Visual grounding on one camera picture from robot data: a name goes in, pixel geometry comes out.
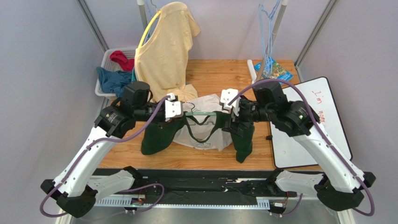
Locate aluminium frame post right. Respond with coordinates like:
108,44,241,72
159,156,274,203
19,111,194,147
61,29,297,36
294,0,340,69

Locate white plastic laundry basket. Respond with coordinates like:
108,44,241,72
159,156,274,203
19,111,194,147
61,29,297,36
94,47,136,101

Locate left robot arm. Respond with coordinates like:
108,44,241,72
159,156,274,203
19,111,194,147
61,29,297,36
41,81,180,218

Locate green and white t-shirt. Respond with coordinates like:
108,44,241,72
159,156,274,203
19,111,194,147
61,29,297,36
141,94,255,163

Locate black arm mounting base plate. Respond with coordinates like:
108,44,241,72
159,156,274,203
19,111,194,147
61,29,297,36
112,169,298,206

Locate cream yellow t-shirt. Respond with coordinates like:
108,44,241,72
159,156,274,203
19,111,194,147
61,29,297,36
134,1,200,102

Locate white clothes rack base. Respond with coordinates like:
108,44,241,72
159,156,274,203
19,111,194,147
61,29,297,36
247,59,259,84

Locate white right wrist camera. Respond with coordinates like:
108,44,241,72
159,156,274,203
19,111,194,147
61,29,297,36
220,89,240,116

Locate blue garment in basket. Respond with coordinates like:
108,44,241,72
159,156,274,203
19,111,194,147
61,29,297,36
96,67,135,98

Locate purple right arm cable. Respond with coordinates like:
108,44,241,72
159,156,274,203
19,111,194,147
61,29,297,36
228,78,375,217

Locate aluminium frame post left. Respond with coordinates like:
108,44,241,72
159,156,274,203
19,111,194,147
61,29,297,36
76,0,109,52

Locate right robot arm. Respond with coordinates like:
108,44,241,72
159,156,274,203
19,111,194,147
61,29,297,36
220,79,376,216

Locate aluminium frame post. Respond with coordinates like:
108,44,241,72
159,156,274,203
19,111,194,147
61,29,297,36
76,0,109,52
294,0,340,69

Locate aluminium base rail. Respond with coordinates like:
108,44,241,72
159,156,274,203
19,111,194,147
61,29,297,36
56,175,355,224

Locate white dry-erase board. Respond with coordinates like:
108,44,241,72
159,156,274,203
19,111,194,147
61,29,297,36
270,77,353,168

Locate green plastic hanger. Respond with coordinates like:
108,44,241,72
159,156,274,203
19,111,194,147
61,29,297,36
183,102,217,126

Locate yellow plastic hanger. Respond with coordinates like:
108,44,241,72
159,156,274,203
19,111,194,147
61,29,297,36
138,10,161,48

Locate teal garment on hanger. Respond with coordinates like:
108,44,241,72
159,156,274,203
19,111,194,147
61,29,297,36
131,67,137,82

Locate blue wire hanger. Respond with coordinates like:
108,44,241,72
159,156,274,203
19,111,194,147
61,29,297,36
258,0,281,70

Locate red garment in basket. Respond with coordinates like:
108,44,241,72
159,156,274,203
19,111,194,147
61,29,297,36
109,50,135,71

